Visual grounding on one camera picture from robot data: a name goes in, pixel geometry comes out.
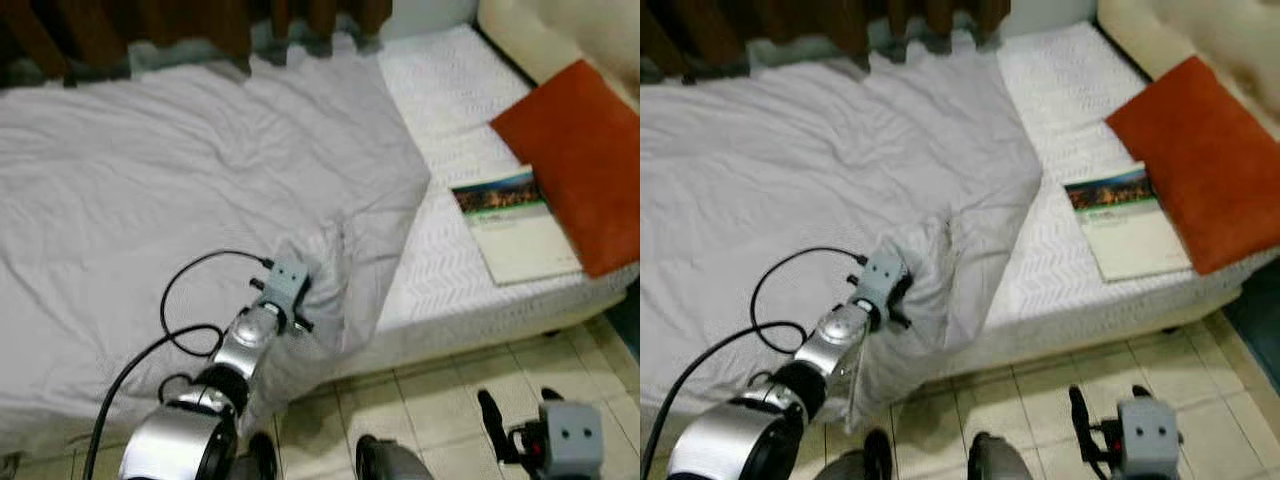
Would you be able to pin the cream padded headboard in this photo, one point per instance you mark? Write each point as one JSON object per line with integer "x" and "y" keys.
{"x": 1190, "y": 25}
{"x": 560, "y": 30}

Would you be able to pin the large thin softcover book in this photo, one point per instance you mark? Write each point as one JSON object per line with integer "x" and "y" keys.
{"x": 520, "y": 235}
{"x": 1130, "y": 235}

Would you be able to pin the dark left robot leg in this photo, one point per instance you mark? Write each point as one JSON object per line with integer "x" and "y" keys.
{"x": 865, "y": 460}
{"x": 262, "y": 460}

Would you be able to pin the pale grey wrinkled duvet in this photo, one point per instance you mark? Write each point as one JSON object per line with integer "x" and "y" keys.
{"x": 780, "y": 180}
{"x": 150, "y": 180}

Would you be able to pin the dark right robot leg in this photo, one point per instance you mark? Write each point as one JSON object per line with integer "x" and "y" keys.
{"x": 995, "y": 462}
{"x": 390, "y": 462}

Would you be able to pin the brown curtain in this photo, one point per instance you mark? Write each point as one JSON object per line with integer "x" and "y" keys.
{"x": 760, "y": 28}
{"x": 150, "y": 30}

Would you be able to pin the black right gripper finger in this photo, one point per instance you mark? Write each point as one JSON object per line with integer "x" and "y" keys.
{"x": 1142, "y": 392}
{"x": 495, "y": 425}
{"x": 552, "y": 395}
{"x": 1085, "y": 422}

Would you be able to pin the white quilted mattress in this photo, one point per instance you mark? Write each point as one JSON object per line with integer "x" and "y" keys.
{"x": 1060, "y": 100}
{"x": 450, "y": 110}

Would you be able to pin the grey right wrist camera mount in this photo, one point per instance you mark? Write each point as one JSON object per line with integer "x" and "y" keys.
{"x": 572, "y": 440}
{"x": 1150, "y": 438}

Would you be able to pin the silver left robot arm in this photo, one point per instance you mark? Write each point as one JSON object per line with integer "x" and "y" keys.
{"x": 200, "y": 420}
{"x": 760, "y": 420}

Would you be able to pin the orange pillow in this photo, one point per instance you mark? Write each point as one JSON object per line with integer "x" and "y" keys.
{"x": 1205, "y": 160}
{"x": 585, "y": 160}

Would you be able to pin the dark robot leg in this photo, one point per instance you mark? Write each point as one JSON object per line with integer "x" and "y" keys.
{"x": 390, "y": 462}
{"x": 995, "y": 462}
{"x": 262, "y": 460}
{"x": 865, "y": 460}

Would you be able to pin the dark teal floor mat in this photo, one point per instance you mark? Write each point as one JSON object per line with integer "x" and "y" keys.
{"x": 625, "y": 320}
{"x": 1258, "y": 325}

